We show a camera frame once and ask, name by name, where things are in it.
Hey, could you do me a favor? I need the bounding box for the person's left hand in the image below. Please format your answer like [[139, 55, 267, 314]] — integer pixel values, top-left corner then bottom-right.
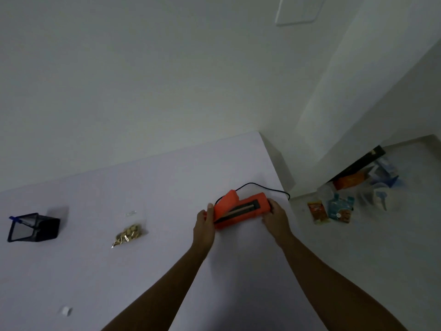
[[192, 203, 216, 251]]

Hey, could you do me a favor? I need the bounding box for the black mesh pen holder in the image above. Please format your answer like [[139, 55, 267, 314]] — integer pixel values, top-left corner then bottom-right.
[[7, 213, 61, 243]]

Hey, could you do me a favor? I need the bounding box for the orange snack packet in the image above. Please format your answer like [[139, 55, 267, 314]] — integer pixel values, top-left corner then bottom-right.
[[307, 201, 329, 225]]

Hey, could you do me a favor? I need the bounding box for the person's right forearm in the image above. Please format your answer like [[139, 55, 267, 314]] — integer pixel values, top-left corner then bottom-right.
[[276, 234, 409, 331]]

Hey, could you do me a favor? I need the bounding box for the black power cable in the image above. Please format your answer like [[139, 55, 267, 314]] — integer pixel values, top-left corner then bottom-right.
[[214, 183, 291, 206]]

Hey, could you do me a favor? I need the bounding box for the orange box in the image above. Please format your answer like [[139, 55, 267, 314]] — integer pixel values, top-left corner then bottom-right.
[[334, 172, 366, 191]]

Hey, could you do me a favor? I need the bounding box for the person's left forearm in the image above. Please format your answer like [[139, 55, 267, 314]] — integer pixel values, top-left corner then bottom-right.
[[102, 242, 211, 331]]

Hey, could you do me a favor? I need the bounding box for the person's right hand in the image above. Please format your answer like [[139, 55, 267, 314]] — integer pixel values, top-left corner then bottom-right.
[[262, 198, 292, 244]]

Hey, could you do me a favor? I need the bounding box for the clear bag of nuts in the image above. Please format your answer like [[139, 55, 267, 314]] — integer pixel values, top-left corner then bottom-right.
[[111, 207, 149, 248]]

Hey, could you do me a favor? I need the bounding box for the orange heat sealer machine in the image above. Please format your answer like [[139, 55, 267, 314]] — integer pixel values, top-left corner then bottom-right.
[[204, 190, 272, 230]]

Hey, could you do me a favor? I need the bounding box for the white plastic bag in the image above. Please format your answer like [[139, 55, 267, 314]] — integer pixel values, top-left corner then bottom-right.
[[360, 184, 402, 214]]

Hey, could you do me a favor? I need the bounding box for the teal snack packet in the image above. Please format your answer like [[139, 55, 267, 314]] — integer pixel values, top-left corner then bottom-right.
[[327, 194, 355, 224]]

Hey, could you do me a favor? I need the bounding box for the blue plastic packaging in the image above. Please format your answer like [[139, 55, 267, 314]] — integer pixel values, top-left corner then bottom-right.
[[366, 158, 402, 188]]

